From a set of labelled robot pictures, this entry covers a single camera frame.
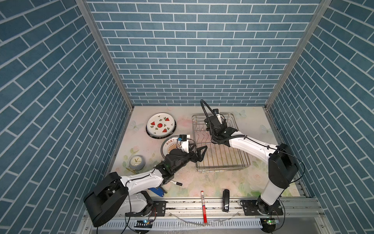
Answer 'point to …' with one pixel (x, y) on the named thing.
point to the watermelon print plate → (160, 125)
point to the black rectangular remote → (226, 194)
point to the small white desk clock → (137, 163)
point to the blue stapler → (158, 191)
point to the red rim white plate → (169, 144)
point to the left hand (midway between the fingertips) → (202, 147)
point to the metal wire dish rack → (217, 157)
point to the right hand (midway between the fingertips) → (216, 122)
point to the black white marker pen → (176, 183)
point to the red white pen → (204, 213)
